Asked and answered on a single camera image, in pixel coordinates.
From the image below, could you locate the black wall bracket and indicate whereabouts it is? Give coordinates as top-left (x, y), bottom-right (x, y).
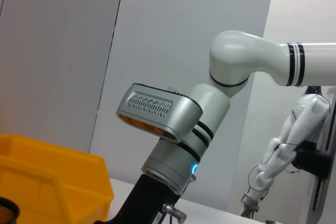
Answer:
top-left (293, 141), bottom-right (332, 180)

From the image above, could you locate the black mesh pen holder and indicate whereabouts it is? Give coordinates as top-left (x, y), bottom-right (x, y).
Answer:
top-left (0, 196), bottom-right (20, 224)

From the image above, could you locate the right gripper cable with connector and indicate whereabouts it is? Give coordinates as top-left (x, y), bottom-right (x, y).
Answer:
top-left (162, 202), bottom-right (187, 224)

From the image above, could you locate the yellow plastic bin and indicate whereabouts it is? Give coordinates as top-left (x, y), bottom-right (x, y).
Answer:
top-left (0, 134), bottom-right (115, 224)

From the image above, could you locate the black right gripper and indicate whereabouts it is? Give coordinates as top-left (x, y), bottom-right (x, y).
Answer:
top-left (96, 173), bottom-right (182, 224)

